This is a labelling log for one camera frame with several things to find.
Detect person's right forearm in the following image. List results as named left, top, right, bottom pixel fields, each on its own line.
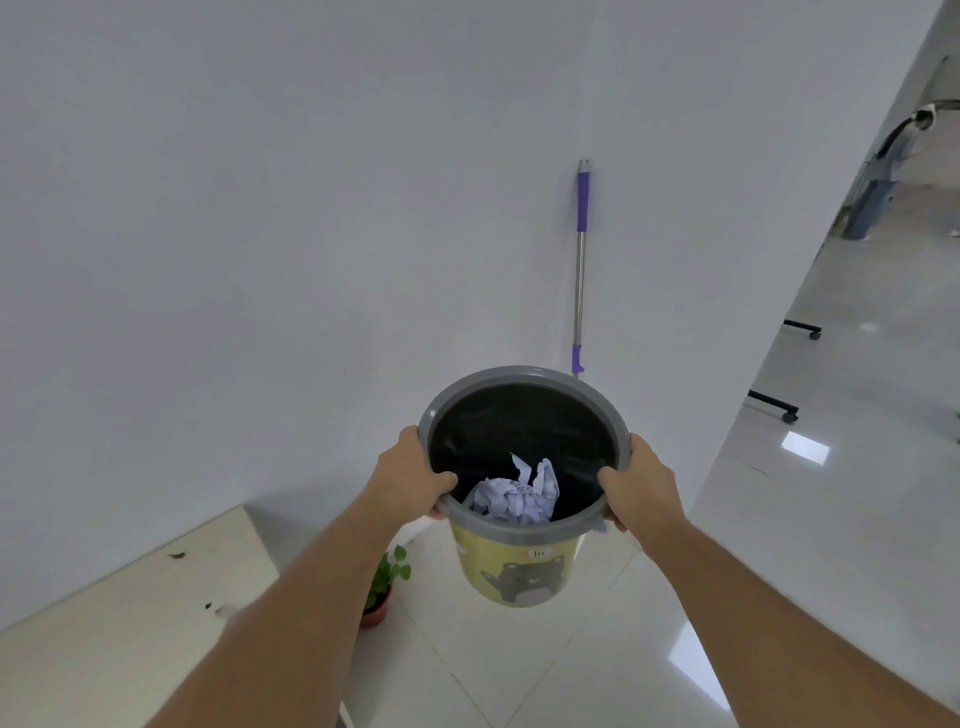
left=644, top=521, right=960, bottom=728

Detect person's right hand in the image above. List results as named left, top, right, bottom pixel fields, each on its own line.
left=596, top=433, right=689, bottom=558

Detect person's left forearm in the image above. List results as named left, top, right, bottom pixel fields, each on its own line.
left=146, top=498, right=406, bottom=728

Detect dark grey desk beige top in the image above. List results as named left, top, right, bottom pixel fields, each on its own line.
left=0, top=504, right=354, bottom=728

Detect person's left hand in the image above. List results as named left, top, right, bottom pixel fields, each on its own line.
left=362, top=424, right=460, bottom=535

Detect white paper scraps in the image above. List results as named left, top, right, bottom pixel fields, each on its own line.
left=463, top=453, right=562, bottom=525

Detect purple flat mop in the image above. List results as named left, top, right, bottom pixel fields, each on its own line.
left=569, top=158, right=592, bottom=378

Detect potted green plant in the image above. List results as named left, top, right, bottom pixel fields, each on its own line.
left=359, top=545, right=413, bottom=630

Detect yellow trash bin grey rim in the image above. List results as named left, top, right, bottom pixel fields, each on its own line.
left=417, top=365, right=633, bottom=609

